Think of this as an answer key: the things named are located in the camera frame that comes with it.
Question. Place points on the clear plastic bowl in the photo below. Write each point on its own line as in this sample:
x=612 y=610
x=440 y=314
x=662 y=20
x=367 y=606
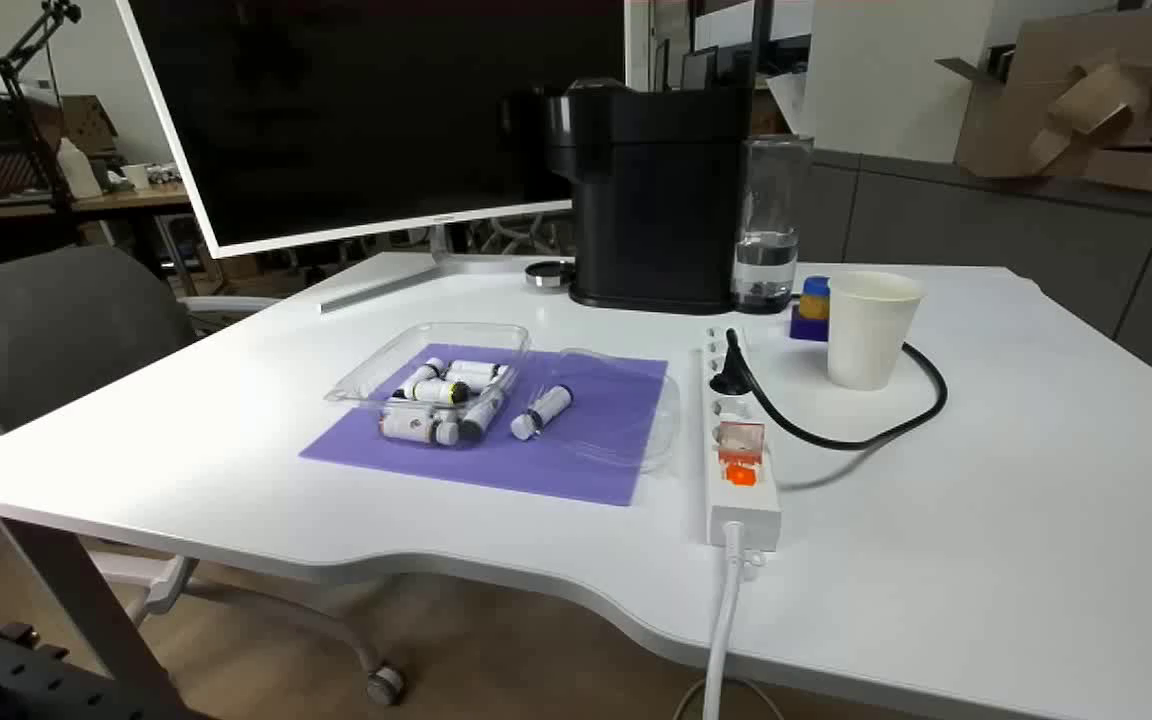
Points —
x=424 y=354

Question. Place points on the blue small box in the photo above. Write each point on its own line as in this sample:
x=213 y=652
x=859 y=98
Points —
x=809 y=314

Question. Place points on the white bottle outside bowl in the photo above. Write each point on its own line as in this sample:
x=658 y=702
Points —
x=543 y=412

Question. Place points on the large white-framed monitor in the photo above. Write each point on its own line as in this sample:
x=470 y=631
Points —
x=309 y=123

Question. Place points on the white paper cup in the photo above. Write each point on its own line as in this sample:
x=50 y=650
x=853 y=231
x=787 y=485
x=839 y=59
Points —
x=869 y=318

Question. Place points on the cardboard boxes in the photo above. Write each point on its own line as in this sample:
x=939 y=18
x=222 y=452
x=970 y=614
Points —
x=1072 y=104

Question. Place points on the purple mat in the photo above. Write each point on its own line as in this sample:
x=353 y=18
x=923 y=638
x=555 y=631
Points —
x=507 y=416

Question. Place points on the white bottle yellow band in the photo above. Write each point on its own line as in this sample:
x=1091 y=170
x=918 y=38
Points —
x=433 y=393

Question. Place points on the black coffee machine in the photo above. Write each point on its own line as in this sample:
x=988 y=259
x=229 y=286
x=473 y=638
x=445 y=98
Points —
x=658 y=187

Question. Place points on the white bottle front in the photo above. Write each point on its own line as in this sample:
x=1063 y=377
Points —
x=421 y=429

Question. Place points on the grey office chair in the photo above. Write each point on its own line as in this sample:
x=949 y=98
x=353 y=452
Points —
x=72 y=322

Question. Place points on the white bottle green band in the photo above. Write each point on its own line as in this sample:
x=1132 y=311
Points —
x=479 y=373

